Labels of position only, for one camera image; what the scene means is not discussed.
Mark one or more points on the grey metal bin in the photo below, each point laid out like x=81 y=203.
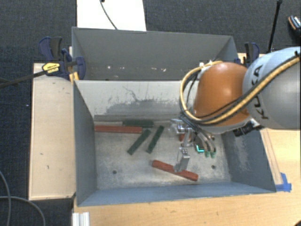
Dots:
x=131 y=173

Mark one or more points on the red-brown flat block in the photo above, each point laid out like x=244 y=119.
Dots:
x=164 y=166
x=117 y=129

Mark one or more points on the dark green flat block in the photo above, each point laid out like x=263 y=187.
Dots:
x=155 y=139
x=138 y=123
x=139 y=141

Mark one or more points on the black cylinder on white bracket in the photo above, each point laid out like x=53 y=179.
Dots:
x=245 y=129

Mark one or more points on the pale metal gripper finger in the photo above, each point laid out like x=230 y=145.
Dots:
x=184 y=161

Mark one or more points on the pale wood flat board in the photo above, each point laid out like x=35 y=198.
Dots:
x=53 y=138

